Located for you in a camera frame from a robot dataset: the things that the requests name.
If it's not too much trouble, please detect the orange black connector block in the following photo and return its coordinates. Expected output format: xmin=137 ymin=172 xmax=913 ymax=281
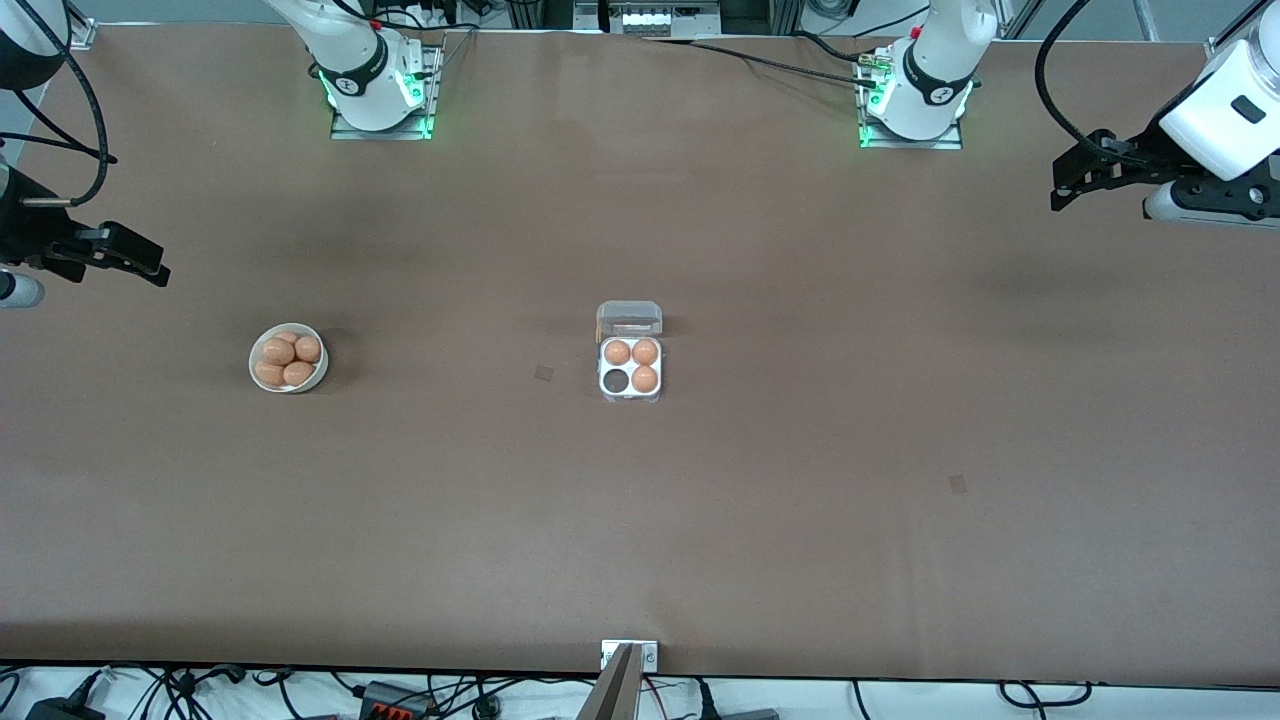
xmin=360 ymin=682 xmax=438 ymax=720

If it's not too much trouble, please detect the white round bowl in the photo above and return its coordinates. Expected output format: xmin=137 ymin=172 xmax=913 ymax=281
xmin=248 ymin=322 xmax=329 ymax=394

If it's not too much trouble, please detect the grey camera pole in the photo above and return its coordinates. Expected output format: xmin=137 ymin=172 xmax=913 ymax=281
xmin=577 ymin=643 xmax=647 ymax=720

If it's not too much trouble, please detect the aluminium corner frame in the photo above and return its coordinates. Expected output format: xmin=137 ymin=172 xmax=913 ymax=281
xmin=1205 ymin=0 xmax=1280 ymax=53

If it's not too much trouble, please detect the black tangled cable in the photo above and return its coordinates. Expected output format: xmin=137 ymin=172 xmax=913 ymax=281
xmin=100 ymin=665 xmax=336 ymax=720

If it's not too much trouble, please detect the black looped cable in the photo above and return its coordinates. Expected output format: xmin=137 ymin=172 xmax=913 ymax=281
xmin=1000 ymin=681 xmax=1093 ymax=711

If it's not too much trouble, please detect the short black table cable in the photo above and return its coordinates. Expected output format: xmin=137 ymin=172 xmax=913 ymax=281
xmin=792 ymin=30 xmax=871 ymax=65

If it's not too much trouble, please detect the long black table cable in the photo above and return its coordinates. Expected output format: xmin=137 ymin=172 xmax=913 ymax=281
xmin=640 ymin=36 xmax=881 ymax=91

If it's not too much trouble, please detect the black power adapter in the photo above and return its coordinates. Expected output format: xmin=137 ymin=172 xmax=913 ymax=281
xmin=25 ymin=697 xmax=106 ymax=720

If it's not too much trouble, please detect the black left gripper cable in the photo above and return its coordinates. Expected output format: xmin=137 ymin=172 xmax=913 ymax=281
xmin=1035 ymin=0 xmax=1151 ymax=169

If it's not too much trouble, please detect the grey control box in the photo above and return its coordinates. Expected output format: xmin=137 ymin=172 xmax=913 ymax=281
xmin=573 ymin=0 xmax=723 ymax=37

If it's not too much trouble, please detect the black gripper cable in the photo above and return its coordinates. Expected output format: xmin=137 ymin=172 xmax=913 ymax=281
xmin=0 ymin=0 xmax=113 ymax=209
xmin=1035 ymin=0 xmax=1151 ymax=169

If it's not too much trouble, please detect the metal camera bracket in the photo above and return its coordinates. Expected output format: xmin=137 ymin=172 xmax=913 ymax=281
xmin=601 ymin=640 xmax=660 ymax=672

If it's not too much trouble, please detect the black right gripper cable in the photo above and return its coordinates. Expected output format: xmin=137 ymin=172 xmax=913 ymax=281
xmin=0 ymin=0 xmax=113 ymax=209

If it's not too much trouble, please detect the clear plastic egg box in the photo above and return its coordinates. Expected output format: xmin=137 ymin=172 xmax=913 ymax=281
xmin=596 ymin=300 xmax=665 ymax=405

